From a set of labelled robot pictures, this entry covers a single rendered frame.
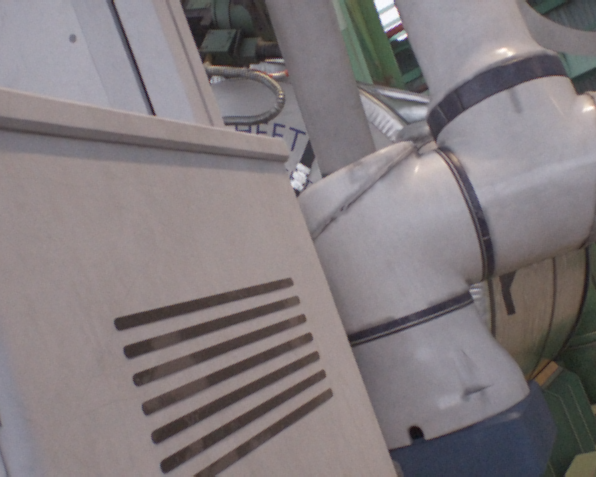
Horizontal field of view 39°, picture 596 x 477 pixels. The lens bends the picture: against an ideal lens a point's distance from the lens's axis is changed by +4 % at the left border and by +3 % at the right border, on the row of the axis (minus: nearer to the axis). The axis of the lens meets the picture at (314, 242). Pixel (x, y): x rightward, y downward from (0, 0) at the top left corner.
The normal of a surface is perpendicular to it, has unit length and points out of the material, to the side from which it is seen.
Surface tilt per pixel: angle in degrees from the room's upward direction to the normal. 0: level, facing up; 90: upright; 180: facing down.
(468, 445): 90
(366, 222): 90
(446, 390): 71
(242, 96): 90
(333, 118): 111
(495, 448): 90
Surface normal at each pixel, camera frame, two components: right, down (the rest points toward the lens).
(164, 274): 0.87, -0.35
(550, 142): -0.03, -0.26
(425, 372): -0.18, -0.40
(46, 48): -0.36, 0.05
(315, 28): 0.25, 0.22
